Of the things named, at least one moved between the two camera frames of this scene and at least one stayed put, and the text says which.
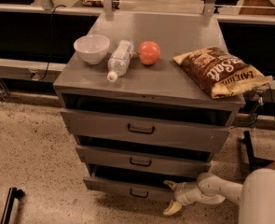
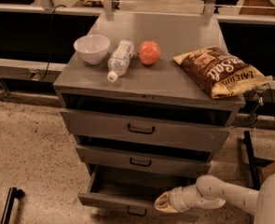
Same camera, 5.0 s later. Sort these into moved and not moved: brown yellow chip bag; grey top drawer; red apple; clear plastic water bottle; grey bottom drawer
Moved: grey bottom drawer
Not moved: brown yellow chip bag; grey top drawer; red apple; clear plastic water bottle
